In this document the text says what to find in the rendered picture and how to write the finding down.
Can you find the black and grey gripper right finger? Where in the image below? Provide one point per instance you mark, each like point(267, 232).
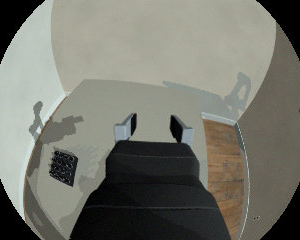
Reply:
point(180, 131)

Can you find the black knob box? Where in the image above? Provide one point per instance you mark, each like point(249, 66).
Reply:
point(64, 173)

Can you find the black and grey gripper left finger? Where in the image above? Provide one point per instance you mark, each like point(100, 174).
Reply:
point(126, 129)

